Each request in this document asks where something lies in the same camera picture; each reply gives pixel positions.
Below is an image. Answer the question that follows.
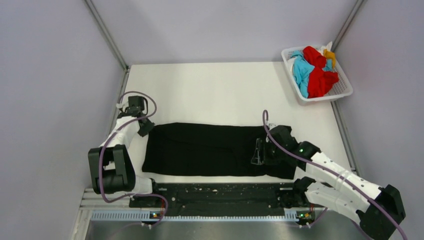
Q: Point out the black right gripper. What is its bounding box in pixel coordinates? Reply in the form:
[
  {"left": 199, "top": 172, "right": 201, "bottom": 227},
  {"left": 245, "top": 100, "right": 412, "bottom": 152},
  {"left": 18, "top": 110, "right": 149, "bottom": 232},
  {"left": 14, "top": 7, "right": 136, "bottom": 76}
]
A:
[{"left": 251, "top": 138, "right": 287, "bottom": 165}]

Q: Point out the black t-shirt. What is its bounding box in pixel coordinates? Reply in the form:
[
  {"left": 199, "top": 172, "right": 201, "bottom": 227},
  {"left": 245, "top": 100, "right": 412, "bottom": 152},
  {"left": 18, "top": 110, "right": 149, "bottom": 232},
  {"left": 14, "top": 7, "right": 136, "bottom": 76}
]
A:
[{"left": 141, "top": 122, "right": 295, "bottom": 179}]

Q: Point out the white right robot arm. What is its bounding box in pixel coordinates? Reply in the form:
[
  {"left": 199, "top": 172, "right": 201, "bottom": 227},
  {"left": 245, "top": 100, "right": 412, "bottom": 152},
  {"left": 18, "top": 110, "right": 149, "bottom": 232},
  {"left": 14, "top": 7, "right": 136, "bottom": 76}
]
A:
[{"left": 251, "top": 124, "right": 406, "bottom": 240}]

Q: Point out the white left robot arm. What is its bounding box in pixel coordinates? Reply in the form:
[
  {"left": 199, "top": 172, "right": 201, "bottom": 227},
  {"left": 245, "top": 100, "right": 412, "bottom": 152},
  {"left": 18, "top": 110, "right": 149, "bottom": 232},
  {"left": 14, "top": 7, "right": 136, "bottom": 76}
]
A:
[{"left": 87, "top": 95, "right": 161, "bottom": 207}]

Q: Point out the red t-shirt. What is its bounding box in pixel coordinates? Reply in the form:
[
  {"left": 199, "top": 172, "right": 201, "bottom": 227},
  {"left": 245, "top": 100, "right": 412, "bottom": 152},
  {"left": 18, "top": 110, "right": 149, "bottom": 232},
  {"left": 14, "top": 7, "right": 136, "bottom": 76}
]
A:
[{"left": 303, "top": 46, "right": 339, "bottom": 98}]

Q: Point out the light blue t-shirt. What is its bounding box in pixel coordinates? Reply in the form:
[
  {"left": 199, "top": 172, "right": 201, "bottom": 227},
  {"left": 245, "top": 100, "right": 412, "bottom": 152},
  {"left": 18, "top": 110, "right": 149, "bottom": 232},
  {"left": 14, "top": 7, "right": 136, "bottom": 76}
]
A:
[{"left": 290, "top": 50, "right": 314, "bottom": 99}]

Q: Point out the white plastic laundry basket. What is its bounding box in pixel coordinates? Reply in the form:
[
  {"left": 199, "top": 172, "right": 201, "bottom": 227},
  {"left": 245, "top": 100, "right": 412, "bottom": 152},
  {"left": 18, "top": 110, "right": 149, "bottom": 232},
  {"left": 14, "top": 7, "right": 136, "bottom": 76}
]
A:
[{"left": 281, "top": 44, "right": 353, "bottom": 106}]

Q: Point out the yellow t-shirt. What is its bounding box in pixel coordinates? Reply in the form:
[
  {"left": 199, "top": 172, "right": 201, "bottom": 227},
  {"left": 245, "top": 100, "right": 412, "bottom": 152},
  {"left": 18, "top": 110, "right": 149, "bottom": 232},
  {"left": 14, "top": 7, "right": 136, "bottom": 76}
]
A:
[{"left": 323, "top": 49, "right": 337, "bottom": 69}]

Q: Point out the white t-shirt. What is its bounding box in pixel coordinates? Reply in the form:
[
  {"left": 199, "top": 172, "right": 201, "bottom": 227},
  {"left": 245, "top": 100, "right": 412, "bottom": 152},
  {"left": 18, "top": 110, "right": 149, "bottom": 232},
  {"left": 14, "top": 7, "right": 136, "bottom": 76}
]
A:
[{"left": 317, "top": 41, "right": 333, "bottom": 56}]

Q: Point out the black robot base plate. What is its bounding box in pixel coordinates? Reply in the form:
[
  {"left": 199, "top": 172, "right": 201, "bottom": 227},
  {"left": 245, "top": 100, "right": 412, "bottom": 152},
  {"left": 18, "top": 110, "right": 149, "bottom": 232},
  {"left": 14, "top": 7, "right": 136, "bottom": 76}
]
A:
[{"left": 129, "top": 183, "right": 318, "bottom": 217}]

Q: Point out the white slotted cable duct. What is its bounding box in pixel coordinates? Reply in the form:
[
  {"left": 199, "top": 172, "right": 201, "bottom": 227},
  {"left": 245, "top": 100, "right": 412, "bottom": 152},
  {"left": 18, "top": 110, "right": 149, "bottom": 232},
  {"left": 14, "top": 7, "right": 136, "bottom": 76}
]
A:
[{"left": 90, "top": 210, "right": 300, "bottom": 222}]

